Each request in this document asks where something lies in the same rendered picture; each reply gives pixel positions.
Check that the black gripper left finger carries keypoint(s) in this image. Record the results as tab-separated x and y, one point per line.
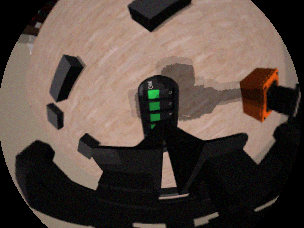
147	157

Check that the dark grey controller unit with label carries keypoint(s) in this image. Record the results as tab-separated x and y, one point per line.
159	101

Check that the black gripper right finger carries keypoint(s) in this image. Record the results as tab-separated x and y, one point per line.
188	153

